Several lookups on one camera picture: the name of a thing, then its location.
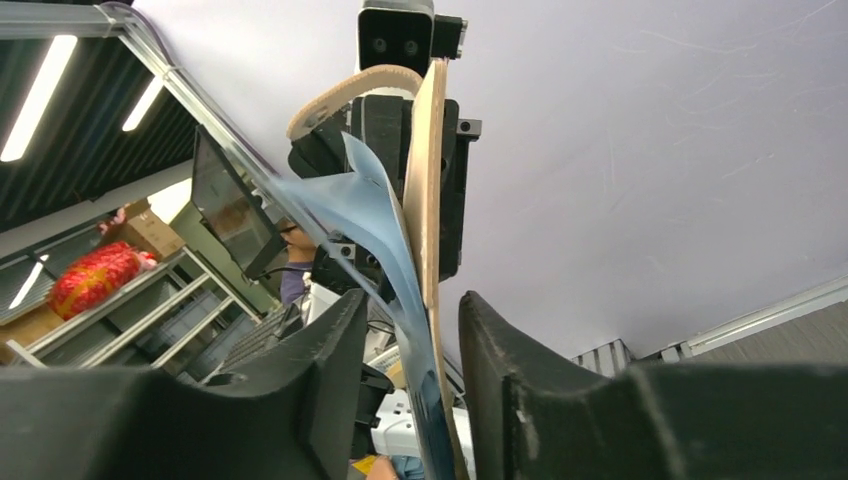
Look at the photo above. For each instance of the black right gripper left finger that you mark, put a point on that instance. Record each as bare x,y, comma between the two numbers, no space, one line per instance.
286,414

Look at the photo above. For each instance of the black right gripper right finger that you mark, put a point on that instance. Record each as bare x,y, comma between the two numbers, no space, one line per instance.
537,415

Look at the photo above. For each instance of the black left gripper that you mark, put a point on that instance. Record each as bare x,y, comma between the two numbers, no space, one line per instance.
383,123

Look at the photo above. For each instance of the metal storage shelf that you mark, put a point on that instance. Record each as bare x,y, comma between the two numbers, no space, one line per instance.
172,312

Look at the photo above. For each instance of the red patterned bag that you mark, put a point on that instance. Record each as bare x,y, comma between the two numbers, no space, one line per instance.
94,277

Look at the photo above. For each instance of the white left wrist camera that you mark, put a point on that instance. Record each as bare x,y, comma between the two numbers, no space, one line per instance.
407,33

